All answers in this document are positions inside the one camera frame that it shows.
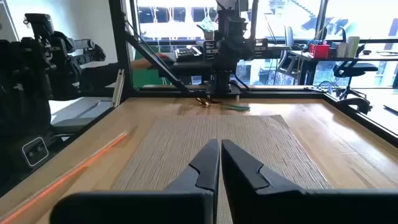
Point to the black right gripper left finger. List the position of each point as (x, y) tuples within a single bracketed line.
[(186, 205)]

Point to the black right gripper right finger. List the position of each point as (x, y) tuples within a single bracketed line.
[(264, 202)]

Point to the orange drinking straw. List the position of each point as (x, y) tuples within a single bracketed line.
[(77, 169)]

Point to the neighbouring black robot arm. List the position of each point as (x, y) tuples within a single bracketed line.
[(34, 77)]

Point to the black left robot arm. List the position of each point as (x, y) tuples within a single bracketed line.
[(223, 77)]

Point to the potted green plant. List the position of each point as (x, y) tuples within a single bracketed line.
[(208, 29)]

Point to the grey office chair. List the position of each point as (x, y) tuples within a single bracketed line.
[(287, 49)]

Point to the grey woven placemat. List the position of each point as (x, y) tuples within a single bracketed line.
[(174, 146)]

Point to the red storage box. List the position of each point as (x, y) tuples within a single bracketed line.
[(318, 51)]

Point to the black office chair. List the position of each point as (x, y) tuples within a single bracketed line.
[(354, 69)]

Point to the black-topped desk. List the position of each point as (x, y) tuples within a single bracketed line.
[(357, 58)]

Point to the person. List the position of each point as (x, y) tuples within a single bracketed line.
[(102, 74)]

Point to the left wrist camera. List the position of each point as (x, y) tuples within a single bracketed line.
[(231, 26)]

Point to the black aluminium table frame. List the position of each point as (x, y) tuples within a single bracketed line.
[(118, 46)]

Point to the silver frame bracket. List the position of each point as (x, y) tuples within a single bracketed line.
[(118, 88)]

